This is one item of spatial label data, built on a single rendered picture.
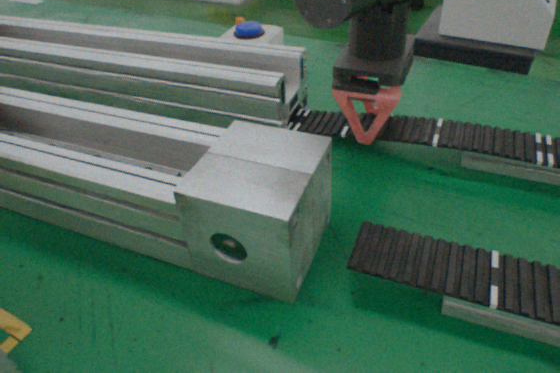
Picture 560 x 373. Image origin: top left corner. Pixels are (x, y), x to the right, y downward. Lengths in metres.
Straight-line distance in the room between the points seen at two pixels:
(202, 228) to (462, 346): 0.21
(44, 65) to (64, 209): 0.29
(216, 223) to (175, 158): 0.11
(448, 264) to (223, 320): 0.18
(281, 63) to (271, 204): 0.27
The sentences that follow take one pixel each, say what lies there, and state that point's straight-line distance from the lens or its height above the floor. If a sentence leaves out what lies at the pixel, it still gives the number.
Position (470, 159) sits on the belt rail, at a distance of 0.49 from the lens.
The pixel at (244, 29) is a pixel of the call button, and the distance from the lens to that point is 0.64.
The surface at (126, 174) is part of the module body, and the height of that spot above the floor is 0.86.
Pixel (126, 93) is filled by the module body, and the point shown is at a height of 0.81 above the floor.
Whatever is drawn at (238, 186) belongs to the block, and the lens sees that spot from 0.31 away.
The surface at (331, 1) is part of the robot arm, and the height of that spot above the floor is 0.97.
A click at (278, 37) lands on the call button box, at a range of 0.66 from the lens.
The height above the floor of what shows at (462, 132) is 0.81.
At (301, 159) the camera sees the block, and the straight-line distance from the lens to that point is 0.33.
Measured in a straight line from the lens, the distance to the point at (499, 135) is 0.50.
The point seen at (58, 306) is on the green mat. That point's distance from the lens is 0.41.
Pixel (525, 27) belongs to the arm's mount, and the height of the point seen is 0.81.
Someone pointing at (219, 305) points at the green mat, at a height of 0.78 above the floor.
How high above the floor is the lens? 1.07
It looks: 38 degrees down
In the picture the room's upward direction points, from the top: 3 degrees counter-clockwise
